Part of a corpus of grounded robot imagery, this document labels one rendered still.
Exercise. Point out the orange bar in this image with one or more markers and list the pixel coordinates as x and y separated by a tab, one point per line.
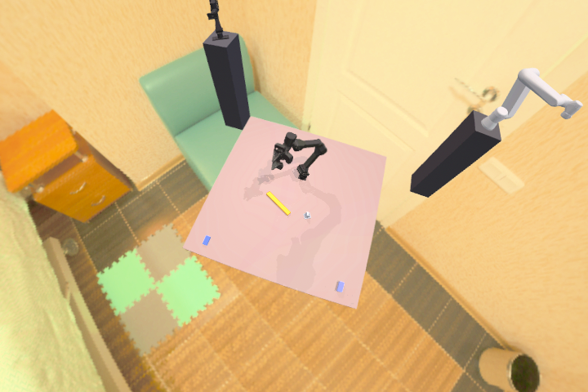
278	203

